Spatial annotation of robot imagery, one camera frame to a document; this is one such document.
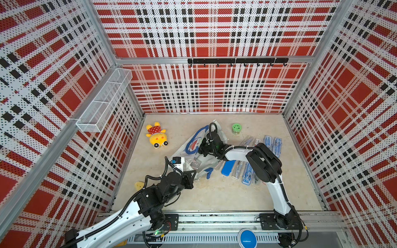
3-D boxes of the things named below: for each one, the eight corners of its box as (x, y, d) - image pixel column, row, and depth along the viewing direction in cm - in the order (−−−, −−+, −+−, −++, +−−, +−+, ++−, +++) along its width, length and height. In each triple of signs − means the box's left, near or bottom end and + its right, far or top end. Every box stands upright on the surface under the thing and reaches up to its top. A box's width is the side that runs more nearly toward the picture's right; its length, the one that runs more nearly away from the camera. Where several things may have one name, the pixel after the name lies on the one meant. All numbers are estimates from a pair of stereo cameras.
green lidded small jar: (232, 135, 111) (233, 130, 107) (231, 127, 115) (232, 123, 111) (241, 135, 111) (242, 130, 107) (239, 127, 115) (241, 123, 111)
